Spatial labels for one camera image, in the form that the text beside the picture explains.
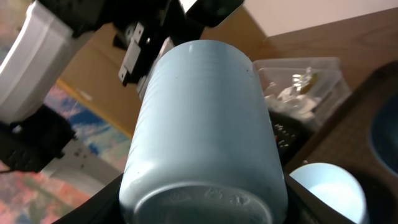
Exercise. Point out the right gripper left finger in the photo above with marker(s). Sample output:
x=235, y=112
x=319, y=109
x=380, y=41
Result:
x=102, y=208

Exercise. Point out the white tissue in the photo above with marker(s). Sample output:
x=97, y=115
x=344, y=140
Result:
x=296, y=106

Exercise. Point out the spilled white rice pile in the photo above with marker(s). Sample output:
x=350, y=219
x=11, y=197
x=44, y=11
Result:
x=284, y=135

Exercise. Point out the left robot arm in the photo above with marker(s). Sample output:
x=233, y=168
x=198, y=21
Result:
x=34, y=138

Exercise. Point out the clear plastic bin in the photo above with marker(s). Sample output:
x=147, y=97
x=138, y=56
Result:
x=330, y=91

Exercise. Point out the light blue rice bowl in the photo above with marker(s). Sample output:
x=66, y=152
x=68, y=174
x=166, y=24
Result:
x=335, y=187

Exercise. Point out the light blue cup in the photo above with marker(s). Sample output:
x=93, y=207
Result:
x=203, y=149

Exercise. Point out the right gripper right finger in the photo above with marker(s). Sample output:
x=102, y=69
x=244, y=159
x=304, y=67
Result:
x=306, y=208

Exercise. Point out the dark blue plate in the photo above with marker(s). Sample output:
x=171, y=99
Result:
x=382, y=135

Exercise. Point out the green snack wrapper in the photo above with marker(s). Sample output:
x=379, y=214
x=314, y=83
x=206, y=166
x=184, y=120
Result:
x=302, y=83

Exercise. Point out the brown serving tray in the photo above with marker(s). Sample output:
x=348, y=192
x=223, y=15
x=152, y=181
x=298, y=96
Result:
x=343, y=141

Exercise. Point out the black plastic tray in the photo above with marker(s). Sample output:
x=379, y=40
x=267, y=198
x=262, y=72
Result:
x=303, y=134

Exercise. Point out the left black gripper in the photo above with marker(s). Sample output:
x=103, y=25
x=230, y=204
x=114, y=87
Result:
x=160, y=20

